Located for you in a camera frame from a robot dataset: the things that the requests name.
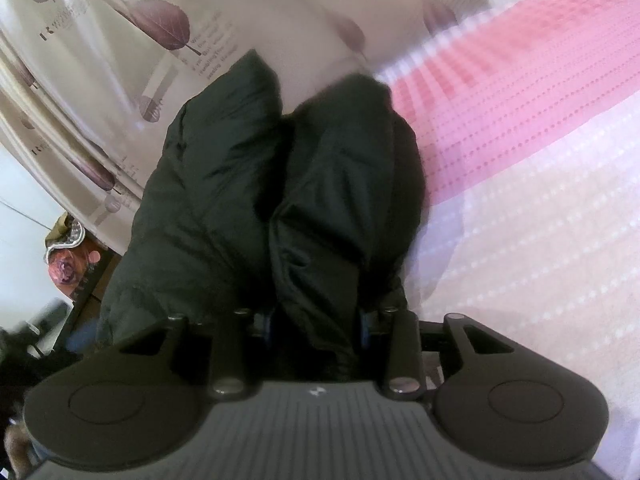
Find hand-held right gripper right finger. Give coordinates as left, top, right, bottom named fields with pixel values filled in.
left=359, top=307, right=519, bottom=402

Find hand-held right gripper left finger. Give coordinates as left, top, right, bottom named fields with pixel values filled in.
left=117, top=309, right=276, bottom=399

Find black padded jacket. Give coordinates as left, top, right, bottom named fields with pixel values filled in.
left=97, top=50, right=434, bottom=384

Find floral patterned bag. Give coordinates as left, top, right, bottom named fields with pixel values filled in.
left=44, top=212, right=102, bottom=302

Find pink and white blanket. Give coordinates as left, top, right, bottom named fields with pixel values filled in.
left=372, top=0, right=640, bottom=480

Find leaf print curtain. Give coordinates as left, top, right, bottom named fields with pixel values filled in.
left=0, top=0, right=496, bottom=257

